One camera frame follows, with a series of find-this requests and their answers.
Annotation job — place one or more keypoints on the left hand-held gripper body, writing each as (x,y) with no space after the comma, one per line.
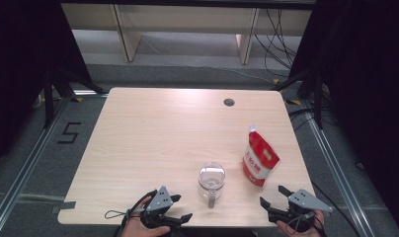
(159,199)

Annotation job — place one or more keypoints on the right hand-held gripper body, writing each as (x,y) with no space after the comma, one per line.
(306,199)

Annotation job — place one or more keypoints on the red and white sugar bag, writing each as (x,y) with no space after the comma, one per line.
(258,158)

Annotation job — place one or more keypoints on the clear jar lid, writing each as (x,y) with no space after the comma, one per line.
(212,173)

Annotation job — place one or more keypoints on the person's right hand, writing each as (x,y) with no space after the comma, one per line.
(316,227)

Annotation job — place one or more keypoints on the person's left hand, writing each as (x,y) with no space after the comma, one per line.
(138,230)

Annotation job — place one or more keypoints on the grey tape strip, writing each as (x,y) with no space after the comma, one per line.
(64,206)

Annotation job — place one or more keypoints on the black metal stand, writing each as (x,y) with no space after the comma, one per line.
(48,98)
(318,98)

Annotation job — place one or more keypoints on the grey table grommet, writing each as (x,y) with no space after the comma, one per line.
(229,102)

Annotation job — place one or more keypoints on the black curtain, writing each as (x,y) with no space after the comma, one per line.
(368,82)
(23,65)

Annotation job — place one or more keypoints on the metal floor rail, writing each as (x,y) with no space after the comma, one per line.
(26,168)
(332,164)

